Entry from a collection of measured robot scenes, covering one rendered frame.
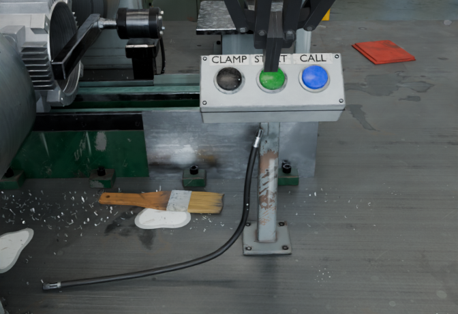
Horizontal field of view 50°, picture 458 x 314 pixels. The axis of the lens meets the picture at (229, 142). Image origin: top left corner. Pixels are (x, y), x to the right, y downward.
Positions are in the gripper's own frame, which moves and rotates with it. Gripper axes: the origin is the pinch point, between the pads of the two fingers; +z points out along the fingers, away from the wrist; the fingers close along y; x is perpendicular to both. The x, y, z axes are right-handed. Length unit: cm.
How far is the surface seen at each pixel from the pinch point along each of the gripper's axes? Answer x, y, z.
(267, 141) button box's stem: 5.0, -0.3, 15.6
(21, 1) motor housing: -20.1, 36.4, 19.9
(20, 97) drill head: 1.2, 29.5, 9.3
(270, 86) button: 1.1, -0.3, 7.6
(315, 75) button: -0.2, -5.6, 7.5
